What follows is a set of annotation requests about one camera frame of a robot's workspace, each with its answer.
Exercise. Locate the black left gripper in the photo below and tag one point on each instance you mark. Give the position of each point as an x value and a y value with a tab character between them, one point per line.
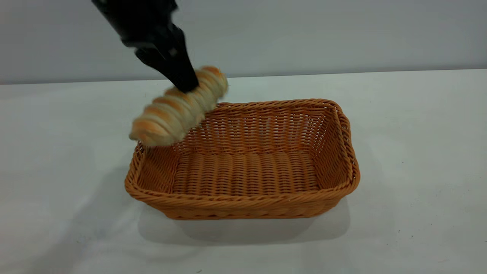
140	19

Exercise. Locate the long ridged bread loaf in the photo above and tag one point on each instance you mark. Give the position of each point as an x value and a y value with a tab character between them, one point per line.
171	114

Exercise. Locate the orange woven wicker basket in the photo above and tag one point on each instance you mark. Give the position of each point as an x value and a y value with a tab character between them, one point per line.
247	175

